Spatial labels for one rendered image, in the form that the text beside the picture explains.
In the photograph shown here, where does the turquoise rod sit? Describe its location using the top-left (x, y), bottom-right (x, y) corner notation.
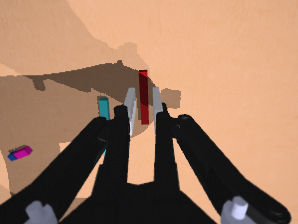
top-left (99, 97), bottom-right (110, 120)

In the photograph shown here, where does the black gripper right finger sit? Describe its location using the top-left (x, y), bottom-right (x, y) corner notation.
top-left (152, 87), bottom-right (292, 224)

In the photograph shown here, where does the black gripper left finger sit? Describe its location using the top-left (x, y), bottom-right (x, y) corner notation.
top-left (0, 88), bottom-right (136, 224)

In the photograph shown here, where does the small blue block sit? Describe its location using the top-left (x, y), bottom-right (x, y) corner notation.
top-left (7, 150), bottom-right (18, 161)

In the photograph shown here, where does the red rod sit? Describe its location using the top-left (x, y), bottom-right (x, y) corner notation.
top-left (139, 70), bottom-right (149, 125)

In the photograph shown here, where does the short magenta block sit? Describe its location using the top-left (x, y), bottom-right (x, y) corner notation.
top-left (14, 146), bottom-right (33, 159)

